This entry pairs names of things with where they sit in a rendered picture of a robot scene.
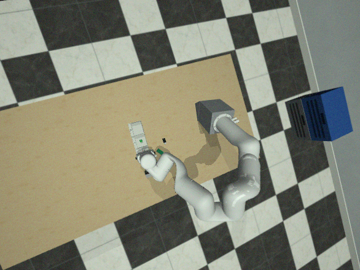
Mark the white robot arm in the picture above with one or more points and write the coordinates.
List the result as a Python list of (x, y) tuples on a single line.
[(234, 195)]

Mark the grey rack of three bins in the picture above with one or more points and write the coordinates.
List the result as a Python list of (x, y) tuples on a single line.
[(136, 128)]

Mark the green and white eraser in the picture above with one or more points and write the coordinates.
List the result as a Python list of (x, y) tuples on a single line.
[(159, 151)]

